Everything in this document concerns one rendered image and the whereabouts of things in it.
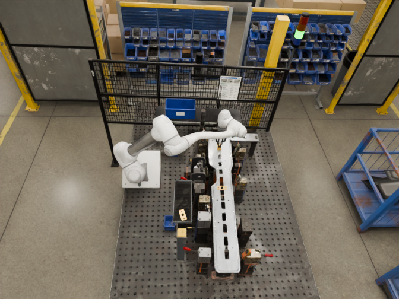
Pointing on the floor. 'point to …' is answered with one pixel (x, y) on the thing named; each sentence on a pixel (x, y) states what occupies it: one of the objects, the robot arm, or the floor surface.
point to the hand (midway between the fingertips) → (219, 144)
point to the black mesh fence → (176, 92)
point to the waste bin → (343, 70)
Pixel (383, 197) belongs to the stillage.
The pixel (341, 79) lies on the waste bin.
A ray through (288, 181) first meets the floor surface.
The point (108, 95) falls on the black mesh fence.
